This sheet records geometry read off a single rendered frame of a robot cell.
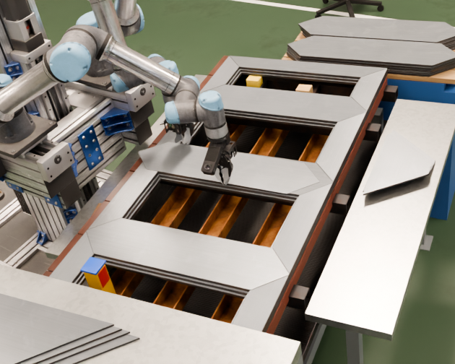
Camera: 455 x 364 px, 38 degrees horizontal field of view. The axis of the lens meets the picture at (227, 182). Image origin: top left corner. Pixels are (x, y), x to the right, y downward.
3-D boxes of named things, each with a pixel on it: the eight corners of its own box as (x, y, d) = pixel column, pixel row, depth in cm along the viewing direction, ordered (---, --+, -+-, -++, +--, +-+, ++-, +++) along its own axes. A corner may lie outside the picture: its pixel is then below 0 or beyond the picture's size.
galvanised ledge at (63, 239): (232, 83, 330) (232, 77, 329) (91, 268, 243) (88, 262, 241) (196, 79, 338) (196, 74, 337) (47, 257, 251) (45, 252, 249)
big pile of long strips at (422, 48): (471, 35, 304) (472, 22, 300) (456, 79, 277) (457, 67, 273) (305, 25, 336) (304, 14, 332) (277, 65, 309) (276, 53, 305)
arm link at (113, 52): (66, 33, 227) (192, 100, 240) (57, 49, 219) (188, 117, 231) (79, 6, 221) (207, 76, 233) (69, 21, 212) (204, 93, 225)
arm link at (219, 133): (220, 131, 219) (198, 128, 222) (222, 142, 222) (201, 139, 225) (230, 118, 224) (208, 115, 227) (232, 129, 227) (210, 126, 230)
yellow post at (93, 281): (120, 304, 223) (105, 263, 211) (112, 315, 219) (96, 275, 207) (107, 300, 225) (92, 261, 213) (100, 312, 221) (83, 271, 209)
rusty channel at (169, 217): (274, 84, 318) (273, 76, 315) (84, 365, 206) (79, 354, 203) (259, 83, 321) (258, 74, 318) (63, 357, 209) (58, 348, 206)
